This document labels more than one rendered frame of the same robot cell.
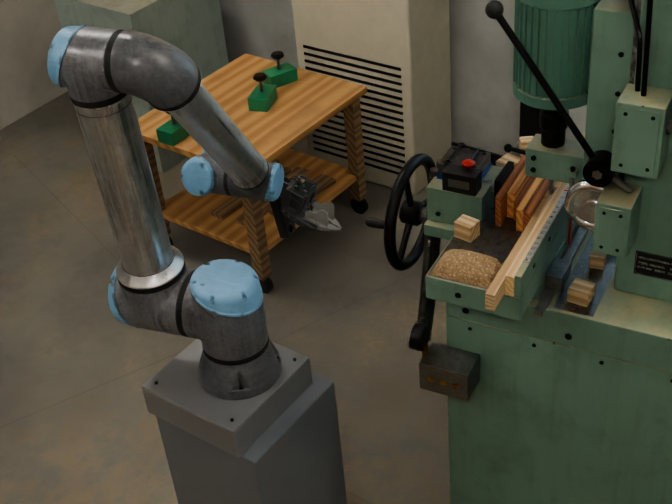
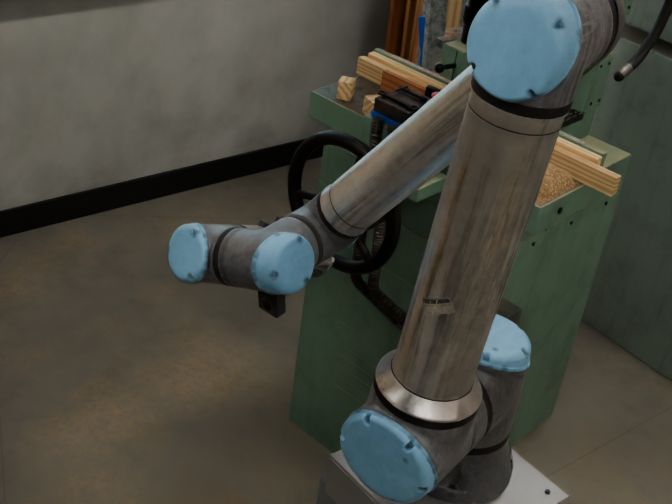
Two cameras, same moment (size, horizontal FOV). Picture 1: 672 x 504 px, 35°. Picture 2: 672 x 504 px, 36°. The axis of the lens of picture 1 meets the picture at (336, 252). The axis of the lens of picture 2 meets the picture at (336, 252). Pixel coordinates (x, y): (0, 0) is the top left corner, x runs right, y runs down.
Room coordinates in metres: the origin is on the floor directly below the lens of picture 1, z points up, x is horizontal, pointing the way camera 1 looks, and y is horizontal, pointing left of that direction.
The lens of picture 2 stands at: (1.84, 1.54, 1.80)
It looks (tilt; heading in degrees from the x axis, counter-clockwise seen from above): 32 degrees down; 279
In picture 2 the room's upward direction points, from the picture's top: 8 degrees clockwise
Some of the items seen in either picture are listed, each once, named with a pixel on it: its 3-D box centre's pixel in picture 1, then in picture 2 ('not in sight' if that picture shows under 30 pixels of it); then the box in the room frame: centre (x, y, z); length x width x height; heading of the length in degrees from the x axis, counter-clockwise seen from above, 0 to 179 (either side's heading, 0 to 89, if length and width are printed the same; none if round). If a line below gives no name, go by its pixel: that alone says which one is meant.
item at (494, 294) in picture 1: (543, 213); (477, 120); (1.90, -0.46, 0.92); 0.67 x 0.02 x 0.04; 150
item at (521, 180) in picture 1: (523, 185); not in sight; (1.99, -0.44, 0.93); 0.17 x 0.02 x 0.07; 150
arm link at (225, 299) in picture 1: (226, 307); (472, 375); (1.80, 0.25, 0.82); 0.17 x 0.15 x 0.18; 67
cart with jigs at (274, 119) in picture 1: (253, 158); not in sight; (3.26, 0.26, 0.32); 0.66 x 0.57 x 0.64; 140
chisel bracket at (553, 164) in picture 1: (560, 163); (475, 62); (1.93, -0.50, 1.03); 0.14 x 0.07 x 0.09; 60
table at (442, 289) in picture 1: (500, 216); (432, 150); (1.97, -0.38, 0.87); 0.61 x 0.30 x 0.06; 150
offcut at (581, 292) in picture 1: (581, 292); not in sight; (1.74, -0.51, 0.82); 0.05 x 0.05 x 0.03; 54
